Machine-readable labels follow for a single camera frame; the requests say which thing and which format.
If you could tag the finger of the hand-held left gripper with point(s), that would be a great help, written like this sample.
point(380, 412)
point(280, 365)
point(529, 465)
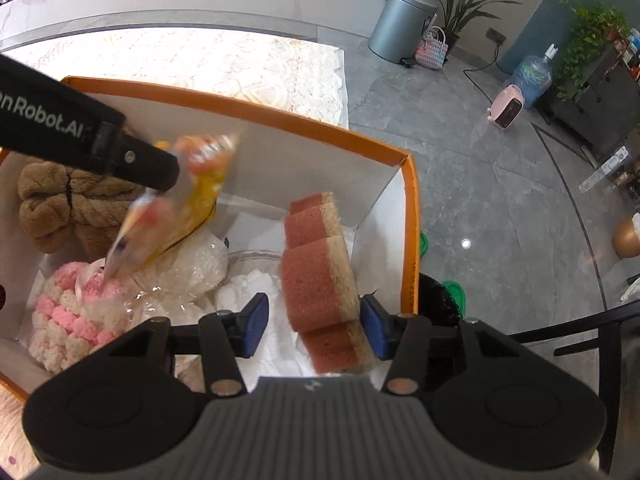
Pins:
point(145, 165)

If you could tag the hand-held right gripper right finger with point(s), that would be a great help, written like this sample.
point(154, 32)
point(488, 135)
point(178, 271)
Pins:
point(375, 327)

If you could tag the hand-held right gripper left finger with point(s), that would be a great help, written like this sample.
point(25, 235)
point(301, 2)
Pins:
point(255, 322)

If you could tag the yellow orange snack packet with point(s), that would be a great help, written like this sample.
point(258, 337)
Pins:
point(200, 180)

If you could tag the pink brown scalloped sponge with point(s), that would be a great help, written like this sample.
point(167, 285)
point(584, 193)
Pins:
point(315, 280)

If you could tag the orange rimmed white box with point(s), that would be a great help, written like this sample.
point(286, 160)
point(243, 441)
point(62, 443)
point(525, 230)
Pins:
point(310, 160)

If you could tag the pink white knitted toy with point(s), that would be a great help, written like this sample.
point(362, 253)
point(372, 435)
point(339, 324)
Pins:
point(70, 320)

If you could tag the black mesh basket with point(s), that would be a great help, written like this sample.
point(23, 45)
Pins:
point(437, 300)

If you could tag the clear plastic bag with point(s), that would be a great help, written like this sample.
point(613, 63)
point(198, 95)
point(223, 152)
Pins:
point(195, 265)

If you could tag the green plastic item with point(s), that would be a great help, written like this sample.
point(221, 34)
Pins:
point(457, 300)

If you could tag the brown plush knot toy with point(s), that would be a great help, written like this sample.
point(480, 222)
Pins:
point(65, 200)

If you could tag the cream patterned rug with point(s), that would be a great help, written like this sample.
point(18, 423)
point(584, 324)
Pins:
point(200, 70)

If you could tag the white long tv console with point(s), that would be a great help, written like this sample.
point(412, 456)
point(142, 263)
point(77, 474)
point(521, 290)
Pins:
point(200, 0)

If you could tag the pink space heater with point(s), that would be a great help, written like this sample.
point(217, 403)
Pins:
point(506, 107)

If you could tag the gold round ball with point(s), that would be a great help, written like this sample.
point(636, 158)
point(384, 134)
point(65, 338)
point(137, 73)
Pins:
point(629, 237)

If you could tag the pink woven basket bag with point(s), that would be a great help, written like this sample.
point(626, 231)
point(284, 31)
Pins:
point(430, 50)

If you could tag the grey blue trash bin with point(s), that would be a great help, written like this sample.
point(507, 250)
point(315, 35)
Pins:
point(400, 25)

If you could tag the blue water jug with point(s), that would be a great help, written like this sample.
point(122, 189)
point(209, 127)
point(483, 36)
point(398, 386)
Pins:
point(532, 77)

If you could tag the dark grey cabinet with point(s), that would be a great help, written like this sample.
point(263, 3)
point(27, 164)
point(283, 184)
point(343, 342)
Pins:
point(595, 110)

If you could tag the long leaf potted plant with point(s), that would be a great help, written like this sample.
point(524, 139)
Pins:
point(465, 5)

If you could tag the green trailing ivy plant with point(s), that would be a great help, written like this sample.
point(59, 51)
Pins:
point(590, 35)

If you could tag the black chair frame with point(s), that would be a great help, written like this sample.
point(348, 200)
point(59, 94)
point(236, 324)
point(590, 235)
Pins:
point(615, 340)

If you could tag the wall power outlet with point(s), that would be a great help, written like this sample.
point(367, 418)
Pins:
point(496, 35)

